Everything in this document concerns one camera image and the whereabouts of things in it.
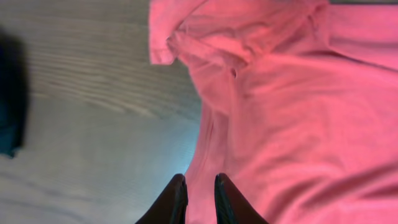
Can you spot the red orange t-shirt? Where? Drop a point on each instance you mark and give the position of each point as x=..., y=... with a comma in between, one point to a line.
x=299, y=104

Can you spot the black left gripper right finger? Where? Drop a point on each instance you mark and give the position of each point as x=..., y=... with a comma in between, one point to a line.
x=231, y=205

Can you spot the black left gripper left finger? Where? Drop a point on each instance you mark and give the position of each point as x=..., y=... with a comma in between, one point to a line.
x=170, y=206

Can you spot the folded black garment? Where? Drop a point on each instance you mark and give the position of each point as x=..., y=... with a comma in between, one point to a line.
x=14, y=94

